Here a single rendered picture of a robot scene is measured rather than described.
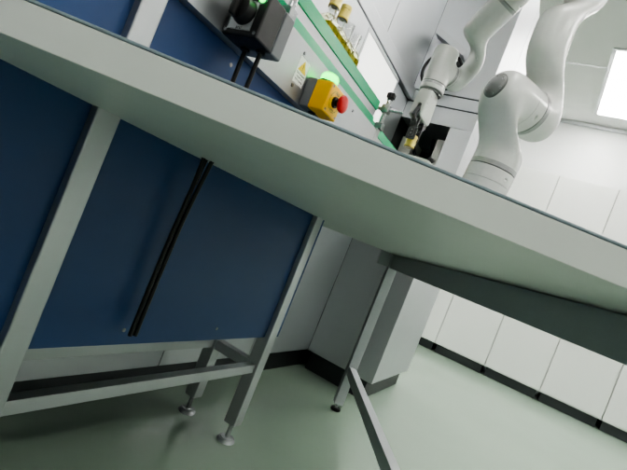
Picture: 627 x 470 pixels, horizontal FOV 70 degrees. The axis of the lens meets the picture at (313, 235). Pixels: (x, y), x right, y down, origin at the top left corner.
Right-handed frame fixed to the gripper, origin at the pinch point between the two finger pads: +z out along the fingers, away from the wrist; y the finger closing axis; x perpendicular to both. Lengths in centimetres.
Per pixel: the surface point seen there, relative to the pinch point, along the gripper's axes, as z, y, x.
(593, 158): -143, -393, 37
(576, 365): 66, -349, 89
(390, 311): 65, -71, -6
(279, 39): 15, 82, 4
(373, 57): -32.1, -14.2, -34.9
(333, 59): 1, 50, -7
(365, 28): -35.5, 0.6, -34.1
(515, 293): 40, 48, 52
